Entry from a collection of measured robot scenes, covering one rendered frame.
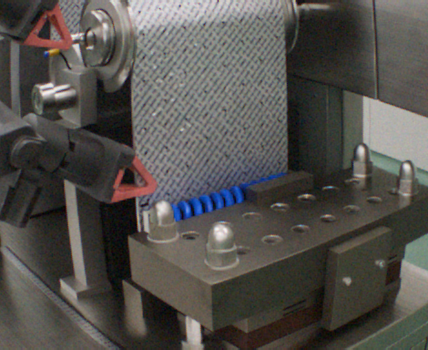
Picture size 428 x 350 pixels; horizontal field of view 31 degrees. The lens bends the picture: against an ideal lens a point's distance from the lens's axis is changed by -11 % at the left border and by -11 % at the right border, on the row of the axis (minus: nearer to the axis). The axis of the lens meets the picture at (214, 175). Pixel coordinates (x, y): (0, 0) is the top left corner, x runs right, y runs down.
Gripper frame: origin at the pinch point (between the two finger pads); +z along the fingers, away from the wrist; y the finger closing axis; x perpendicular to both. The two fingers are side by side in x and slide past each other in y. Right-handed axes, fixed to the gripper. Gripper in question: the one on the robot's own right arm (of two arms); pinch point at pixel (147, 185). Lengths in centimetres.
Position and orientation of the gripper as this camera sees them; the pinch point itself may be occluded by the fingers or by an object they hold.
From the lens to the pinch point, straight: 101.9
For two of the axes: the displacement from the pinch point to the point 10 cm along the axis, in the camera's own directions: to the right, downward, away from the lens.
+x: 3.8, -9.2, -0.1
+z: 7.0, 2.8, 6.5
